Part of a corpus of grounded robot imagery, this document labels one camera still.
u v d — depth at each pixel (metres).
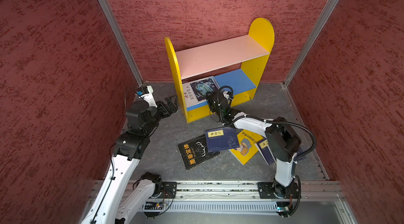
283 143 0.50
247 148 0.87
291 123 0.47
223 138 0.90
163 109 0.57
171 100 0.59
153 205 0.71
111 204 0.38
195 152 0.85
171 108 0.58
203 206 0.77
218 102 0.67
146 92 0.56
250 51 0.82
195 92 0.95
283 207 0.70
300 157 0.52
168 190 0.74
